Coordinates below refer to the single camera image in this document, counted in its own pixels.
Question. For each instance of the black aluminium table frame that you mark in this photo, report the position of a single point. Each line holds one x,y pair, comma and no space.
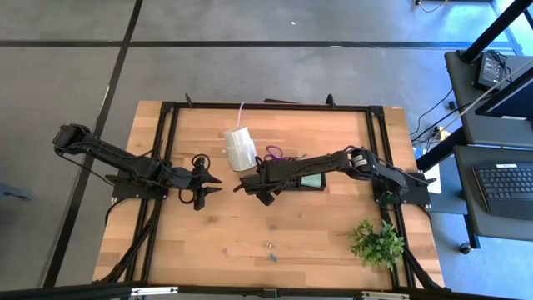
291,106

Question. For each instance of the black caster wheel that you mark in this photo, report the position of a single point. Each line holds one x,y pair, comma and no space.
465,248

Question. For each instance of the white paper sheet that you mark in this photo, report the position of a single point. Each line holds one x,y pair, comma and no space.
435,183

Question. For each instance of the black laptop keyboard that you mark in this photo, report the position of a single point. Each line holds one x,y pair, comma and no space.
506,187

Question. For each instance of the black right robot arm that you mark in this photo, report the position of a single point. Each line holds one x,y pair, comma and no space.
316,164

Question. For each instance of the small green artificial plant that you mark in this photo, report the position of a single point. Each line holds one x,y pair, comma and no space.
377,248

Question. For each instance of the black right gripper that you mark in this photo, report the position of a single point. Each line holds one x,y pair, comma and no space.
270,177

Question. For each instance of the black vertical pole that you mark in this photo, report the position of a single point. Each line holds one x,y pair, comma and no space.
495,31

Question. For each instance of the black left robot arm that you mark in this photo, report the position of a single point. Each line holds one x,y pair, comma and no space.
116,156

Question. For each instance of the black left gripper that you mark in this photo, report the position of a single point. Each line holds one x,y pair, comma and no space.
181,179

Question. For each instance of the silver frame bracket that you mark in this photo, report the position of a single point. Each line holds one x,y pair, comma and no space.
154,290
385,295

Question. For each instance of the small black plug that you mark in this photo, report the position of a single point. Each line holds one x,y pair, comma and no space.
451,105

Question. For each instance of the blue grey pencil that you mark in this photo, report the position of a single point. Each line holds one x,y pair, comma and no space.
302,156

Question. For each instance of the black mesh desk organizer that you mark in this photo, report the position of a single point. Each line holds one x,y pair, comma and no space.
323,181

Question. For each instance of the grey side desk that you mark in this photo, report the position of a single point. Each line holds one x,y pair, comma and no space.
514,135

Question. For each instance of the black power adapter box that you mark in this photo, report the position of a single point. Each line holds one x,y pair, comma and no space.
489,71

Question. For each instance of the small yellow floor object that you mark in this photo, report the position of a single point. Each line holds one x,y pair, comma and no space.
442,132

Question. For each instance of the black computer monitor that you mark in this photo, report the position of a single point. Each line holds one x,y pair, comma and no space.
512,102

